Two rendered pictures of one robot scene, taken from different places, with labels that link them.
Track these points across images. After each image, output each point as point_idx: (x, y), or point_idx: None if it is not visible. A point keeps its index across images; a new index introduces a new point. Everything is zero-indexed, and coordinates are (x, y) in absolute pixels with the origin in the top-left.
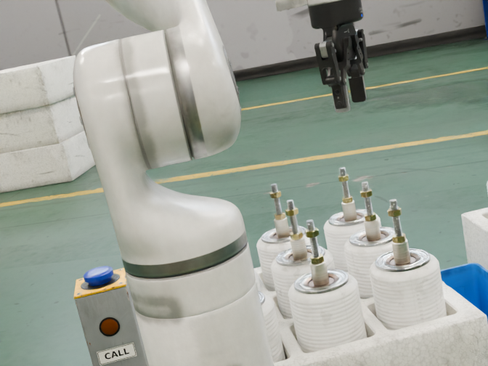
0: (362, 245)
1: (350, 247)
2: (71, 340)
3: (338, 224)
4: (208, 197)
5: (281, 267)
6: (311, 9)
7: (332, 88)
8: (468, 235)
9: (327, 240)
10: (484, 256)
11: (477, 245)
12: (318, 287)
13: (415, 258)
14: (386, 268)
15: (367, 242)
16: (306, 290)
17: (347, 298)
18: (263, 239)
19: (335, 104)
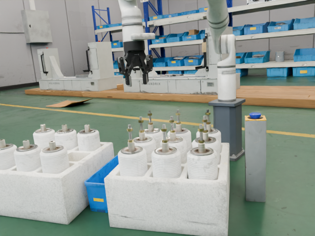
0: (151, 136)
1: (153, 139)
2: None
3: (141, 147)
4: (220, 61)
5: (183, 138)
6: (144, 42)
7: (147, 74)
8: (66, 184)
9: (146, 157)
10: (78, 181)
11: (73, 181)
12: (182, 129)
13: (147, 130)
14: (159, 129)
15: (148, 137)
16: (186, 129)
17: None
18: (176, 149)
19: (148, 80)
